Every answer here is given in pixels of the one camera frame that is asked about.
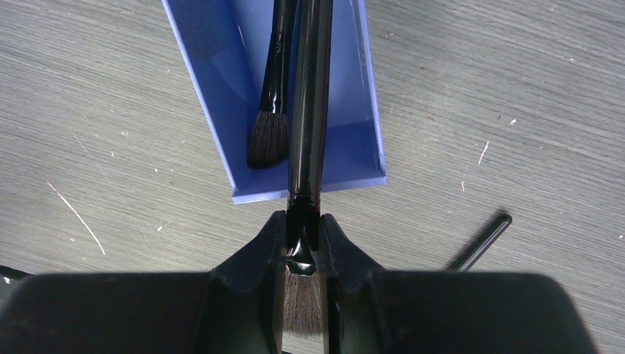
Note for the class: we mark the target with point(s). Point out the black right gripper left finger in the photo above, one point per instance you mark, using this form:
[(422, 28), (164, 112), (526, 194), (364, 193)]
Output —
[(234, 308)]

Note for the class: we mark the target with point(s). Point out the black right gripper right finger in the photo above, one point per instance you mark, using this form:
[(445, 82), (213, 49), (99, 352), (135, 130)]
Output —
[(369, 309)]

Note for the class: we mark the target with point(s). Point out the black thin makeup brush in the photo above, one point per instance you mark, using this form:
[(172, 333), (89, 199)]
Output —
[(268, 143)]

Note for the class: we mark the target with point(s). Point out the small purple drawer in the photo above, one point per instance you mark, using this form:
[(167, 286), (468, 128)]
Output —
[(225, 47)]

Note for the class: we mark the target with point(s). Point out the black fan makeup brush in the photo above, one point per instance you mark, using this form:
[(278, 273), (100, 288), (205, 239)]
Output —
[(302, 294)]

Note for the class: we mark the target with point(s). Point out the black long makeup brush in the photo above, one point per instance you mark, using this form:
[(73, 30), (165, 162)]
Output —
[(480, 243)]

